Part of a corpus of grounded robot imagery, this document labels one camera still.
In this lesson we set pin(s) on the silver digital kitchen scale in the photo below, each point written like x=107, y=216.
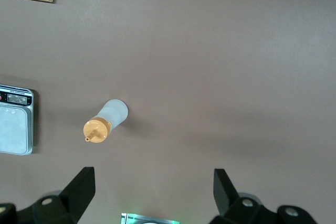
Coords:
x=14, y=127

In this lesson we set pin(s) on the squeeze bottle with orange cap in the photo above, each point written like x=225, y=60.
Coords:
x=105, y=124

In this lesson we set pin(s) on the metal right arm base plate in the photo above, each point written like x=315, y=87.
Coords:
x=136, y=218

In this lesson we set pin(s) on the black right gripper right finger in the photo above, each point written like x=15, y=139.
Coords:
x=224, y=192

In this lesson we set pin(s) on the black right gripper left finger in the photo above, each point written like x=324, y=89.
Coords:
x=78, y=190

